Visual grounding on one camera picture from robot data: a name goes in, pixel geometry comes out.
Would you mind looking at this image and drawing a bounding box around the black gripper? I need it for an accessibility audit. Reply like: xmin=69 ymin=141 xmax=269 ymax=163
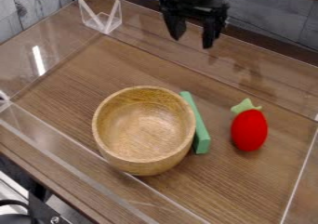
xmin=158 ymin=0 xmax=229 ymax=49

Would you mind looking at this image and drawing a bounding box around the red felt strawberry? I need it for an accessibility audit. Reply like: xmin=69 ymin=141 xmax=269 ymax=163
xmin=229 ymin=98 xmax=268 ymax=152

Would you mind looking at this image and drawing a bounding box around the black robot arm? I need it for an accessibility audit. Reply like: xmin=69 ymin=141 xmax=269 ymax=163
xmin=158 ymin=0 xmax=229 ymax=49

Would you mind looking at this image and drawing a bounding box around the wooden bowl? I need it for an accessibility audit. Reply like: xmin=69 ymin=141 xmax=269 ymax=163
xmin=92 ymin=86 xmax=196 ymax=176

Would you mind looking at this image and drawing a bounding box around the green rectangular block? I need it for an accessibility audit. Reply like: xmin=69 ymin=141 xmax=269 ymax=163
xmin=180 ymin=91 xmax=210 ymax=154

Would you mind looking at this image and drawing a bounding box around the clear acrylic enclosure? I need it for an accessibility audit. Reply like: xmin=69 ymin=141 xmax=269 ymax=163
xmin=0 ymin=0 xmax=318 ymax=224

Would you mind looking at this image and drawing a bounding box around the black metal bracket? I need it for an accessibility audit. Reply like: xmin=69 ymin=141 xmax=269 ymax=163
xmin=27 ymin=193 xmax=71 ymax=224

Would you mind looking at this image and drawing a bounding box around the black cable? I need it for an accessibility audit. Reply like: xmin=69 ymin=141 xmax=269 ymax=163
xmin=0 ymin=198 xmax=30 ymax=209

